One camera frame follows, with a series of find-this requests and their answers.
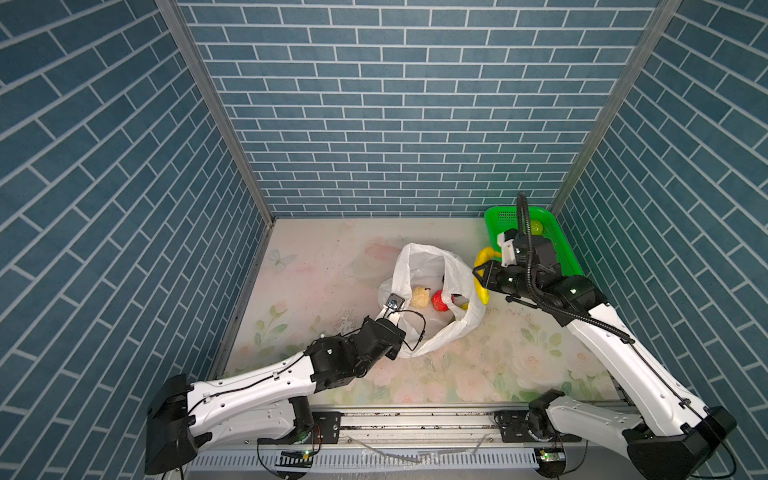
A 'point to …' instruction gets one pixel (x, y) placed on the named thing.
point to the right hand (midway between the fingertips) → (473, 267)
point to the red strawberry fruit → (438, 303)
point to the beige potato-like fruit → (420, 297)
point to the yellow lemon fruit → (483, 256)
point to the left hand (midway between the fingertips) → (400, 323)
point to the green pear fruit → (536, 227)
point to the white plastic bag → (442, 298)
